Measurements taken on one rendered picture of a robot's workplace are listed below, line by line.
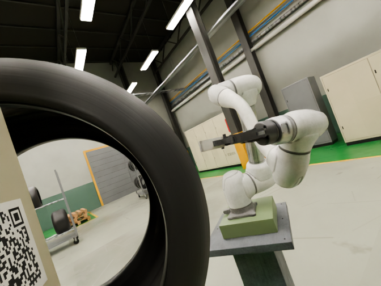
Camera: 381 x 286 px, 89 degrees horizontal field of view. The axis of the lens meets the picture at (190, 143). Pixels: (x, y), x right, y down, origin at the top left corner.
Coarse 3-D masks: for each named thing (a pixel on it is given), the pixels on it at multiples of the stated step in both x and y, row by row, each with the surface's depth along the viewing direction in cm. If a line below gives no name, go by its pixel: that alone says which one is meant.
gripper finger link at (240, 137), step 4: (260, 128) 52; (244, 132) 52; (248, 132) 52; (252, 132) 52; (228, 136) 52; (232, 136) 52; (236, 136) 51; (240, 136) 52; (244, 136) 52; (248, 136) 52; (252, 136) 52; (256, 136) 52; (260, 136) 52; (264, 136) 51; (236, 140) 51; (240, 140) 51; (244, 140) 51; (248, 140) 52; (232, 144) 52
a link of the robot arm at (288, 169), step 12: (228, 96) 96; (240, 96) 93; (240, 108) 88; (252, 120) 84; (276, 156) 68; (288, 156) 64; (300, 156) 63; (276, 168) 69; (288, 168) 65; (300, 168) 64; (276, 180) 71; (288, 180) 67; (300, 180) 68
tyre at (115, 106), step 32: (0, 64) 27; (32, 64) 29; (0, 96) 25; (32, 96) 26; (64, 96) 27; (96, 96) 29; (128, 96) 33; (32, 128) 50; (64, 128) 52; (96, 128) 54; (128, 128) 29; (160, 128) 33; (160, 160) 30; (160, 192) 29; (192, 192) 32; (160, 224) 56; (192, 224) 31; (160, 256) 53; (192, 256) 30
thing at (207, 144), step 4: (204, 140) 52; (208, 140) 52; (212, 140) 53; (200, 144) 52; (204, 144) 52; (208, 144) 52; (212, 144) 53; (224, 144) 54; (204, 148) 52; (208, 148) 52; (212, 148) 52; (216, 148) 53
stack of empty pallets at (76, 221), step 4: (72, 212) 817; (76, 212) 783; (80, 212) 738; (84, 212) 747; (68, 216) 727; (76, 216) 728; (80, 216) 732; (84, 216) 739; (88, 216) 750; (76, 220) 724; (80, 220) 738; (72, 224) 714
